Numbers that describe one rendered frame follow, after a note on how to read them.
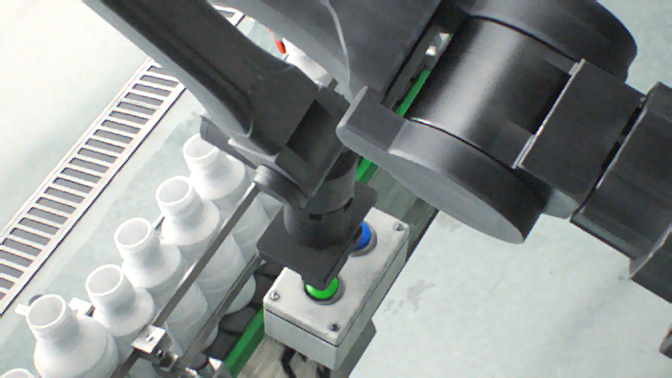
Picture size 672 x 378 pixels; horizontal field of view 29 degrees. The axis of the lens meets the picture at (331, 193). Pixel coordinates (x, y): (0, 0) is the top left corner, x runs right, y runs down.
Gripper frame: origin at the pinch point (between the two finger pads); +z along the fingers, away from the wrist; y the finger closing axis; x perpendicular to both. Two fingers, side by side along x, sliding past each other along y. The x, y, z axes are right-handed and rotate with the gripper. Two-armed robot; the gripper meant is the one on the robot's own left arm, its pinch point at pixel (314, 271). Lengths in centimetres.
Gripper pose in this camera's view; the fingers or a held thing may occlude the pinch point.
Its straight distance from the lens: 118.3
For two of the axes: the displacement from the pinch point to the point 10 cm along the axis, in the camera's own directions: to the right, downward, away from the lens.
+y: -4.9, 7.3, -4.8
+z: -0.4, 5.3, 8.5
